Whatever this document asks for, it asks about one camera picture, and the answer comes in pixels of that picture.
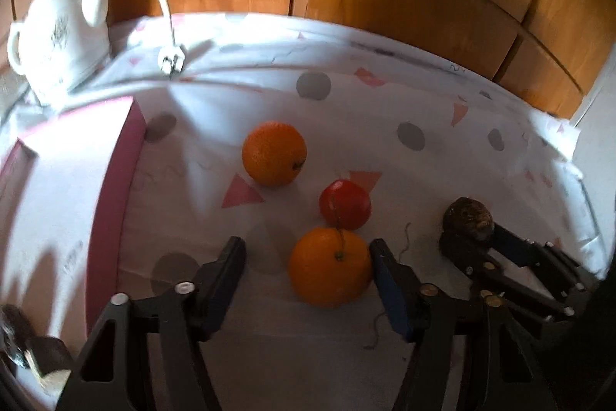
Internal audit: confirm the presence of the pink-edged white tray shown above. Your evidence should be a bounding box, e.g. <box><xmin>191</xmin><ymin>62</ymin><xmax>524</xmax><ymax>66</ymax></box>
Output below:
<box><xmin>0</xmin><ymin>96</ymin><xmax>146</xmax><ymax>395</ymax></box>

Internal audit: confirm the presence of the white patterned tablecloth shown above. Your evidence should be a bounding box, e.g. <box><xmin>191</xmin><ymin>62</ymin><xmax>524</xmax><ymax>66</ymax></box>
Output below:
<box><xmin>0</xmin><ymin>12</ymin><xmax>606</xmax><ymax>411</ymax></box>

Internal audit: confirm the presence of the small orange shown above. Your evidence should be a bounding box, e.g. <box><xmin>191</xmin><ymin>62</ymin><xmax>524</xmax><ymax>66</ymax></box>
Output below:
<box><xmin>242</xmin><ymin>121</ymin><xmax>307</xmax><ymax>187</ymax></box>

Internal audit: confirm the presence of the dark sugarcane piece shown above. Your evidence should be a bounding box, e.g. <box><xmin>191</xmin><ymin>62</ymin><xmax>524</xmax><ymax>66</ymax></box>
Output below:
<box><xmin>0</xmin><ymin>304</ymin><xmax>34</xmax><ymax>368</ymax></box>
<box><xmin>26</xmin><ymin>336</ymin><xmax>75</xmax><ymax>393</ymax></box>

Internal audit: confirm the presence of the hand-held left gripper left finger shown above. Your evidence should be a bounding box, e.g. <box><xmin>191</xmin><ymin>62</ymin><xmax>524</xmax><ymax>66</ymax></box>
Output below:
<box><xmin>58</xmin><ymin>236</ymin><xmax>248</xmax><ymax>411</ymax></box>

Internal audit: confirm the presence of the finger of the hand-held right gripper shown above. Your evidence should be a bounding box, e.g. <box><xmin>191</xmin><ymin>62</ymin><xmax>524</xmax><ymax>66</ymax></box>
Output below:
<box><xmin>439</xmin><ymin>233</ymin><xmax>574</xmax><ymax>324</ymax></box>
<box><xmin>492</xmin><ymin>225</ymin><xmax>591</xmax><ymax>297</ymax></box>

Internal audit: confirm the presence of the white power cable with plug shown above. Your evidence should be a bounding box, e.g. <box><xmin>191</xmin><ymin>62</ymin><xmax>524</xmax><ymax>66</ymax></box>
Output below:
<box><xmin>112</xmin><ymin>0</ymin><xmax>187</xmax><ymax>78</ymax></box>

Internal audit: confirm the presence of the dark brown round fruit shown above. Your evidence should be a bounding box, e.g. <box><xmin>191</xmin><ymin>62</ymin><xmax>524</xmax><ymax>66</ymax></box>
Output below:
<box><xmin>444</xmin><ymin>198</ymin><xmax>495</xmax><ymax>243</ymax></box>

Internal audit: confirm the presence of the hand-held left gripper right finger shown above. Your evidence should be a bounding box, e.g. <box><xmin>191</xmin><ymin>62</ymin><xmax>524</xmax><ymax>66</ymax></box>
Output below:
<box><xmin>369</xmin><ymin>238</ymin><xmax>544</xmax><ymax>411</ymax></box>

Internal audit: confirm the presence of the white ceramic electric kettle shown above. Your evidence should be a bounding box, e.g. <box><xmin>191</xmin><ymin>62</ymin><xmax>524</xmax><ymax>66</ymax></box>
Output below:
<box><xmin>7</xmin><ymin>0</ymin><xmax>114</xmax><ymax>106</ymax></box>

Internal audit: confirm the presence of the large orange with stem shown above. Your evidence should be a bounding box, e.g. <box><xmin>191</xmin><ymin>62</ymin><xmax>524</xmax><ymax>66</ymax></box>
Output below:
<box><xmin>289</xmin><ymin>226</ymin><xmax>373</xmax><ymax>307</ymax></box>

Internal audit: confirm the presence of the red tomato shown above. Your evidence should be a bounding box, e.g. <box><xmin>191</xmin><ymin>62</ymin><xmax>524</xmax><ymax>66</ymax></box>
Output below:
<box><xmin>319</xmin><ymin>180</ymin><xmax>372</xmax><ymax>231</ymax></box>

